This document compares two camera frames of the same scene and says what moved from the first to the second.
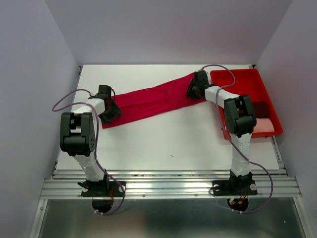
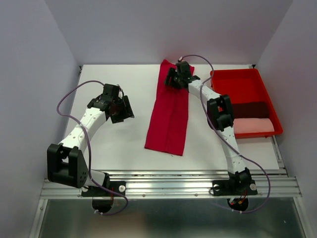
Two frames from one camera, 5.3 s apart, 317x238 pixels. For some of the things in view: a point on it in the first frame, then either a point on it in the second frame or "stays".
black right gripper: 189,92 to 171,72
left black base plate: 103,189 stays
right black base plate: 234,187 stays
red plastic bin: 248,82 stays
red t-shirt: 167,95 to 167,128
